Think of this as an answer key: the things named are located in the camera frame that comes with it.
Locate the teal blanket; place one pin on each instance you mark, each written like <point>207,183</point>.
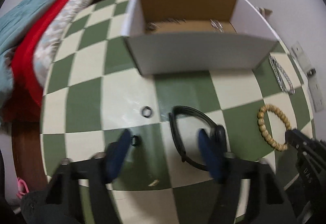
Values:
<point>28,7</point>

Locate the green checkered table cover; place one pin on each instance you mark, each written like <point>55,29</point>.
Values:
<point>96,101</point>

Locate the patterned white quilt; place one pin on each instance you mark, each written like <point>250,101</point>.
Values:
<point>63,17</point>

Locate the pink plastic object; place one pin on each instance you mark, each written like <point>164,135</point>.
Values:
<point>22,187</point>

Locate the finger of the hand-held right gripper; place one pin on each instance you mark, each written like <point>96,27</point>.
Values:
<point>295,138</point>

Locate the white wall plate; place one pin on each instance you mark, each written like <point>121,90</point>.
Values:
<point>302,55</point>

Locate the white cardboard box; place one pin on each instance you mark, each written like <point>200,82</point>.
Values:
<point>193,53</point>

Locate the silver jewelry piece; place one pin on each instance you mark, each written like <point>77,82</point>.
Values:
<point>152,26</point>
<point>216,26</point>

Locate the dark cloth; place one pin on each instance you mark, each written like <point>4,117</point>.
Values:
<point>38,207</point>

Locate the white power strip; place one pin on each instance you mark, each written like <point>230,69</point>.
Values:
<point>315,96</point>

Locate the folded blankets pile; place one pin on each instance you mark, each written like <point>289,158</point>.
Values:
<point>30,56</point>

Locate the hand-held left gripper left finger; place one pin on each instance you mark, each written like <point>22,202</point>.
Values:
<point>118,155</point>

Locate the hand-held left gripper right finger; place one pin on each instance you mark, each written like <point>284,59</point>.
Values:
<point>210,156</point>

